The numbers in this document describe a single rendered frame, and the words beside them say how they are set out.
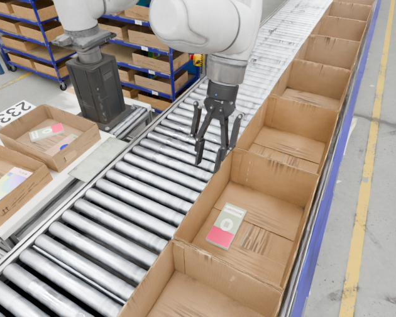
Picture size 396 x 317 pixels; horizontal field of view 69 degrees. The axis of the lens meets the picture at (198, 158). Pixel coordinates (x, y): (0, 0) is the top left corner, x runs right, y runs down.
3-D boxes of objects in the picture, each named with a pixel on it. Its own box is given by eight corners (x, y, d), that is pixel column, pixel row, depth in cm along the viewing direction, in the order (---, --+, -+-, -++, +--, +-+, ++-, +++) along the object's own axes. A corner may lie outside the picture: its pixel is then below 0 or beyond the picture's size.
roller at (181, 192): (120, 164, 142) (118, 157, 138) (215, 204, 124) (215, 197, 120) (113, 171, 138) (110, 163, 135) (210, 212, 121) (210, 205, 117)
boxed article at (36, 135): (65, 133, 151) (63, 130, 150) (32, 143, 145) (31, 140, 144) (61, 125, 156) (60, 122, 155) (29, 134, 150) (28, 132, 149)
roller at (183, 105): (180, 106, 179) (180, 99, 176) (260, 131, 161) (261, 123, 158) (176, 110, 176) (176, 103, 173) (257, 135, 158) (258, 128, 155)
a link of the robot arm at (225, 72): (219, 53, 72) (214, 77, 75) (203, 53, 65) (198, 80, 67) (253, 60, 69) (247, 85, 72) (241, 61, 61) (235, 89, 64)
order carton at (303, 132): (262, 125, 135) (268, 93, 124) (327, 144, 125) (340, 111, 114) (229, 180, 110) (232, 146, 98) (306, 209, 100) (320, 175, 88)
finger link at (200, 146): (200, 143, 76) (198, 141, 76) (196, 166, 79) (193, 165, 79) (205, 139, 78) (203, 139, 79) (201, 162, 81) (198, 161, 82)
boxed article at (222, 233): (205, 241, 90) (205, 238, 89) (225, 204, 101) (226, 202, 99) (227, 251, 88) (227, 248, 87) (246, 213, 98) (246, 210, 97)
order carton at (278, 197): (228, 180, 110) (232, 146, 98) (306, 209, 100) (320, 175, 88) (174, 266, 85) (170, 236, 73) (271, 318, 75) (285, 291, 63)
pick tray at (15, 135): (49, 117, 162) (43, 102, 155) (102, 138, 149) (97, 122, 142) (4, 147, 143) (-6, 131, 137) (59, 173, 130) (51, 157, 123)
